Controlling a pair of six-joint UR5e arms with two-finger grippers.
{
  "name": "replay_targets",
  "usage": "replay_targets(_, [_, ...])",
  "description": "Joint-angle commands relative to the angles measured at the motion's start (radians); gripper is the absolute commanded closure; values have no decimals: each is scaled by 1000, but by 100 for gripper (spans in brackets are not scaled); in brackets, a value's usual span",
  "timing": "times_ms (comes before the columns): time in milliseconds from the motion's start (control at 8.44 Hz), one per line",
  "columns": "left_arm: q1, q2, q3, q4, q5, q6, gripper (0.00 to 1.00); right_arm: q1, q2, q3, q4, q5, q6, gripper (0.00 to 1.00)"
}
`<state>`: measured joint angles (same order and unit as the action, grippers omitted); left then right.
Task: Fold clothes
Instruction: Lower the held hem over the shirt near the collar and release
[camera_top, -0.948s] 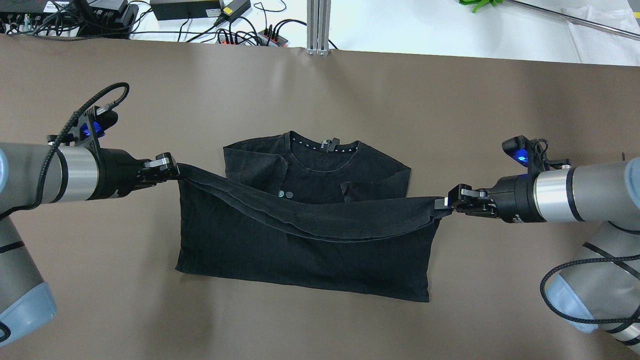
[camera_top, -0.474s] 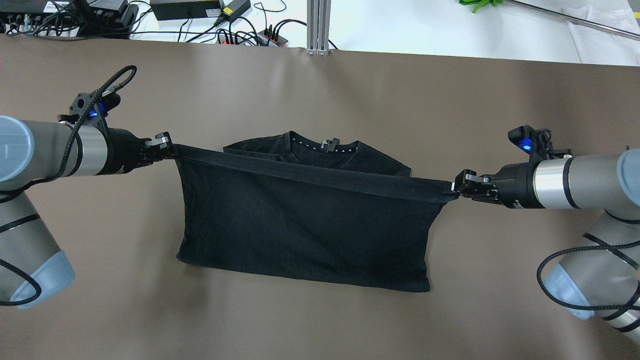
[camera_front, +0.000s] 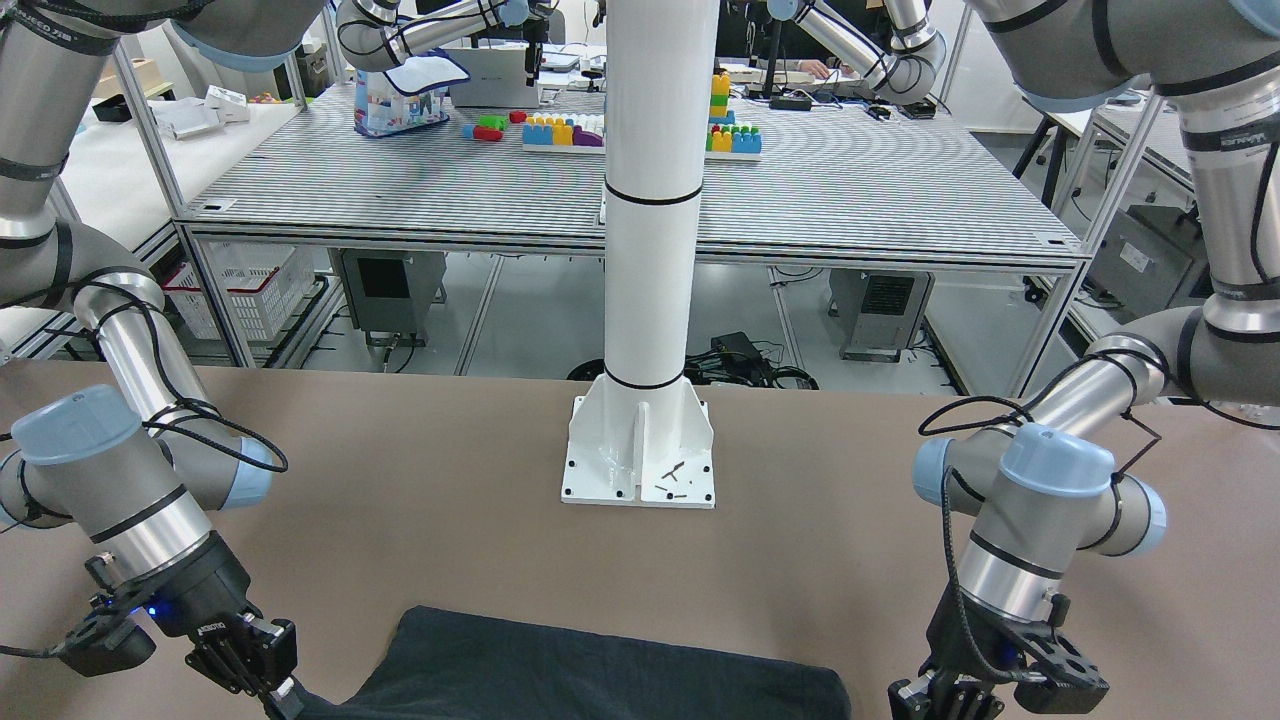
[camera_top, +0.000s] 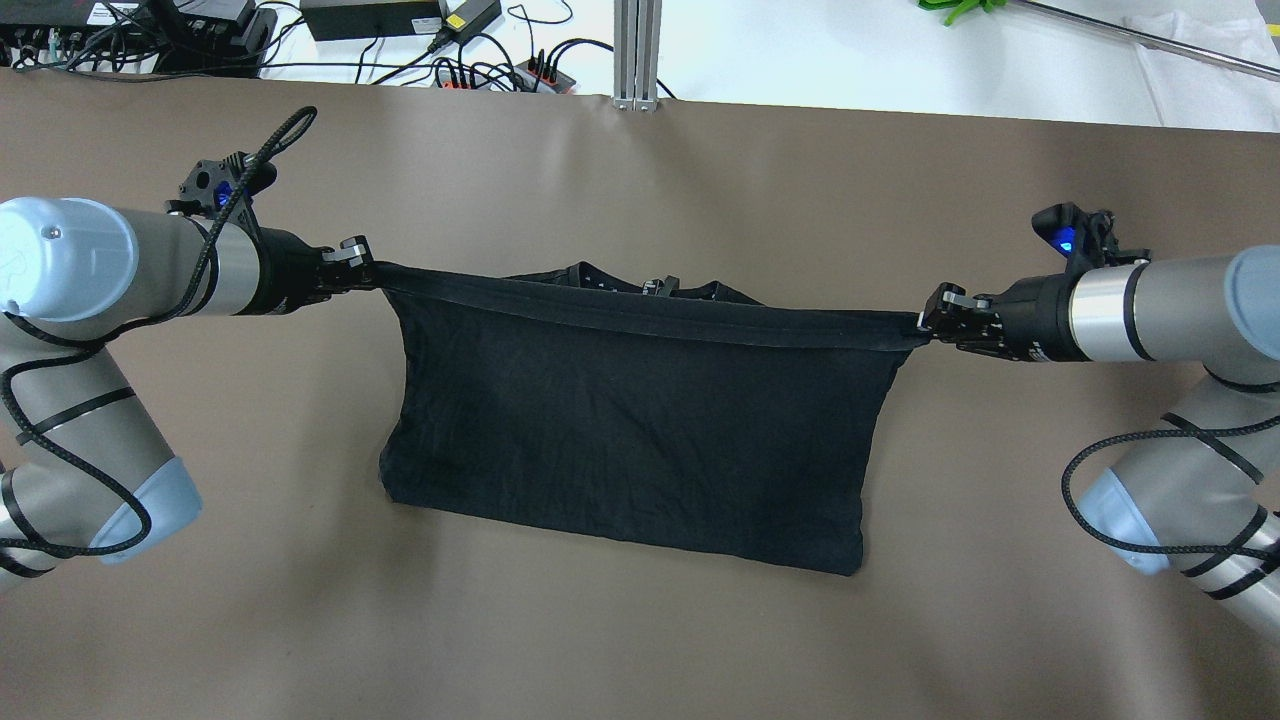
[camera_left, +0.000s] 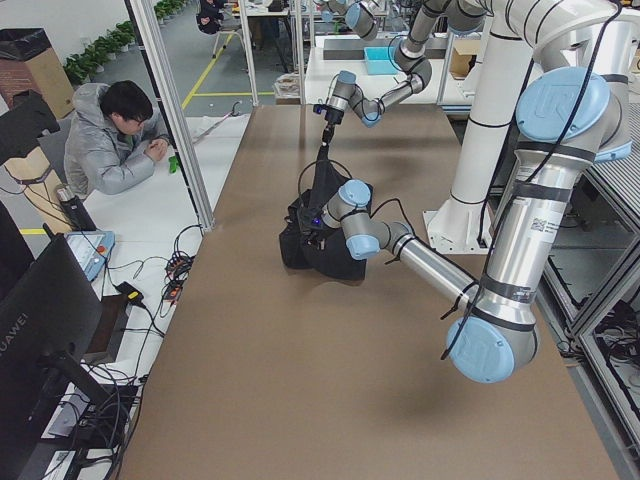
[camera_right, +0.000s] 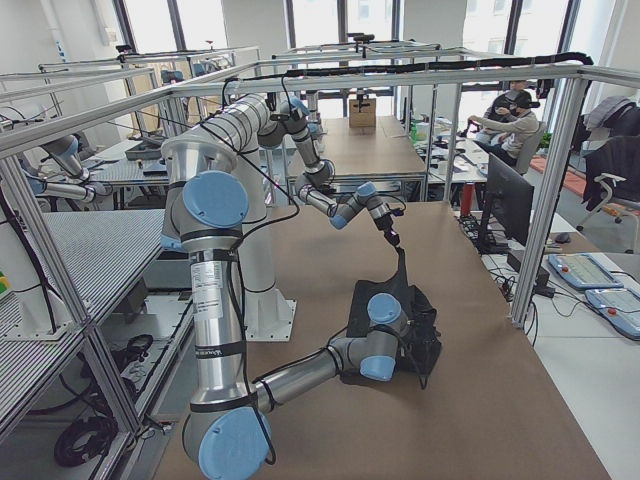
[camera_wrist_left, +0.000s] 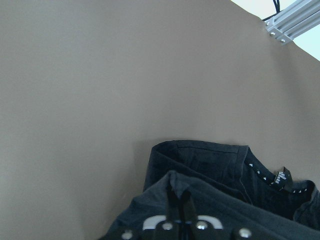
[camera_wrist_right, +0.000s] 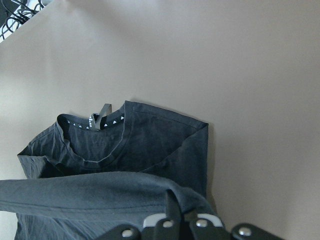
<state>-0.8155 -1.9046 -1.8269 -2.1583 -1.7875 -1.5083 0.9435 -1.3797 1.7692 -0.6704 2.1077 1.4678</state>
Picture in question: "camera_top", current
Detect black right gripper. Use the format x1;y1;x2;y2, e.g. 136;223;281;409
916;274;1073;363

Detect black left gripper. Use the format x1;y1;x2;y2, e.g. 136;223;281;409
255;228;378;313

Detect black printed t-shirt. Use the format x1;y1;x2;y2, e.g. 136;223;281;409
379;263;928;577

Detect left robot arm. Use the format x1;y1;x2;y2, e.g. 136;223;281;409
3;197;372;591

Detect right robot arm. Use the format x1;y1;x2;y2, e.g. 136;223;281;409
918;240;1279;642

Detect black power adapter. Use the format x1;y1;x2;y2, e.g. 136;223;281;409
298;1;449;42

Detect power strip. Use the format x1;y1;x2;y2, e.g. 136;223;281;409
429;59;579;95

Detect black computer box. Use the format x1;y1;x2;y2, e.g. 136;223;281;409
1;1;288;78

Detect green object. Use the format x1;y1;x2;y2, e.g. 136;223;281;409
915;0;1009;27

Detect metal rod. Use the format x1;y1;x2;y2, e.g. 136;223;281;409
1006;1;1279;83

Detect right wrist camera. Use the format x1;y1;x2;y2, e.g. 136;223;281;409
1030;202;1152;277

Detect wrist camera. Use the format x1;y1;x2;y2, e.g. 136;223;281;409
1030;202;1152;277
164;152;253;220

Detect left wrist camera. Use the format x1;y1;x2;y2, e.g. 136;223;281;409
164;152;253;220

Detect aluminium frame post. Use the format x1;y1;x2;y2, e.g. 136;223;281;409
612;1;662;114

